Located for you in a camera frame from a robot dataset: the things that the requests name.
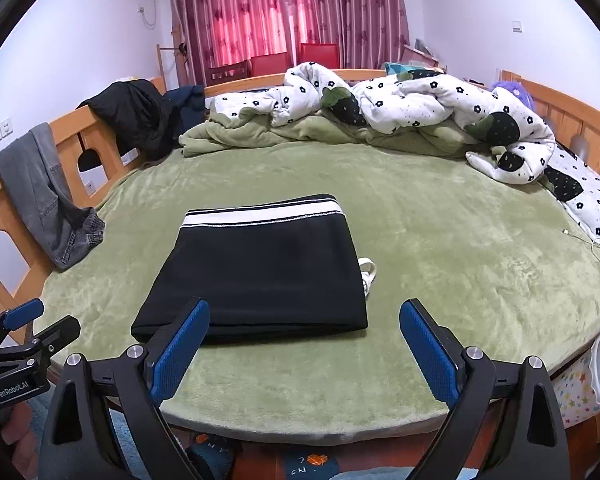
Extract purple plush toy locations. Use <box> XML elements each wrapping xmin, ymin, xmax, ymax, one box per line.
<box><xmin>489</xmin><ymin>80</ymin><xmax>535</xmax><ymax>110</ymax></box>

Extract wooden bed frame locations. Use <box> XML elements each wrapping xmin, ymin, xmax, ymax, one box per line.
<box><xmin>0</xmin><ymin>66</ymin><xmax>600</xmax><ymax>480</ymax></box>

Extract grey jeans on footboard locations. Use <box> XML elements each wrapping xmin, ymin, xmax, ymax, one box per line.
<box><xmin>0</xmin><ymin>124</ymin><xmax>105</xmax><ymax>271</ymax></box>

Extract red chair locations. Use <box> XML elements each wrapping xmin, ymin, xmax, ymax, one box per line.
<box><xmin>298</xmin><ymin>44</ymin><xmax>340</xmax><ymax>70</ymax></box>

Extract green fleece bed blanket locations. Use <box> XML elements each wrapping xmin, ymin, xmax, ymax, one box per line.
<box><xmin>40</xmin><ymin>116</ymin><xmax>600</xmax><ymax>437</ymax></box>

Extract white plastic bin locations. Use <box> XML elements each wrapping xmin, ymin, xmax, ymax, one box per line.
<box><xmin>553</xmin><ymin>334</ymin><xmax>600</xmax><ymax>428</ymax></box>

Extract dark wooden chair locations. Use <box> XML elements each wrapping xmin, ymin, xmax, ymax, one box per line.
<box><xmin>206</xmin><ymin>60</ymin><xmax>250</xmax><ymax>87</ymax></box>

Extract floral pillow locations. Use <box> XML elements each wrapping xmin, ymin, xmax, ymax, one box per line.
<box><xmin>540</xmin><ymin>143</ymin><xmax>600</xmax><ymax>244</ymax></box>

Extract dark blue garment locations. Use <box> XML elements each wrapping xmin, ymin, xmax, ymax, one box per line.
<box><xmin>164</xmin><ymin>84</ymin><xmax>207</xmax><ymax>138</ymax></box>

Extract black pants with white stripes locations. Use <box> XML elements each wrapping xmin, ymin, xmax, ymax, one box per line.
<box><xmin>131</xmin><ymin>194</ymin><xmax>373</xmax><ymax>344</ymax></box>

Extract black jacket on footboard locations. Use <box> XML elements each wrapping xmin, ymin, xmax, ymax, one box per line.
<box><xmin>79</xmin><ymin>79</ymin><xmax>174</xmax><ymax>160</ymax></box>

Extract white floral quilt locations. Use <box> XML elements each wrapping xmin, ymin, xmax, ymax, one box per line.
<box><xmin>211</xmin><ymin>62</ymin><xmax>556</xmax><ymax>185</ymax></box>

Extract red patterned curtain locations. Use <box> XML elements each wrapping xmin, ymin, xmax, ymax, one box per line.
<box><xmin>171</xmin><ymin>0</ymin><xmax>410</xmax><ymax>84</ymax></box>

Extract white charging cable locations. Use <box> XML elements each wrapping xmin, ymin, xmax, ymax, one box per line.
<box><xmin>561</xmin><ymin>227</ymin><xmax>600</xmax><ymax>273</ymax></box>

